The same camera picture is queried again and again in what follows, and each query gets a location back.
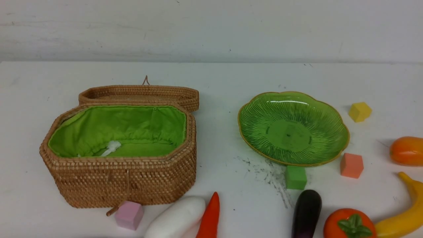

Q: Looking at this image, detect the orange tomato toy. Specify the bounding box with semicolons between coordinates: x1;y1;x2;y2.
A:
323;208;377;238

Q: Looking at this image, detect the green glass leaf plate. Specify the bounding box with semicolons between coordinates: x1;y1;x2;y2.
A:
237;91;350;166

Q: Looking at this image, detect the purple eggplant toy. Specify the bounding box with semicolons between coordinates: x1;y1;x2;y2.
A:
291;189;322;238

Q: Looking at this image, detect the orange foam cube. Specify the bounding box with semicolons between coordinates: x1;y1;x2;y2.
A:
340;153;364;179

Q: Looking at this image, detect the pink foam cube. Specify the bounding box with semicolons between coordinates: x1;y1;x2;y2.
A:
114;201;143;231

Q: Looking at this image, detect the woven rattan basket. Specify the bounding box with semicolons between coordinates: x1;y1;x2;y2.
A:
40;103;197;208

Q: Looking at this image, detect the green foam cube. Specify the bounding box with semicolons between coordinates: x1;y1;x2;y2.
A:
285;165;307;190

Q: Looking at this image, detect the red chili pepper toy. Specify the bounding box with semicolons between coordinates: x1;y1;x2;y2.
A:
196;192;220;238

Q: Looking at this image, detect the orange mango toy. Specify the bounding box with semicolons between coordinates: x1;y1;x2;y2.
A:
389;137;423;166

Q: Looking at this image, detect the white liner drawstring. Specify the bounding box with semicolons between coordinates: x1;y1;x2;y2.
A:
101;140;121;157

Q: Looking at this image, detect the wooden basket toggle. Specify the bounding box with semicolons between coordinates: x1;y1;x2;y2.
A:
106;205;120;217

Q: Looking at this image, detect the yellow foam cube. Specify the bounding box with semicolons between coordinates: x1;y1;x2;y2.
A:
348;101;372;123

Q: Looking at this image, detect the yellow banana toy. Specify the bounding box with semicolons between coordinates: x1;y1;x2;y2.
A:
375;172;423;238

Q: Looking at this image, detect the white radish toy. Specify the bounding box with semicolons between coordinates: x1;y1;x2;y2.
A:
144;196;206;238

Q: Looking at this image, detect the green fabric basket liner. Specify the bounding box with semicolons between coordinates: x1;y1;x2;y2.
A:
48;105;187;158

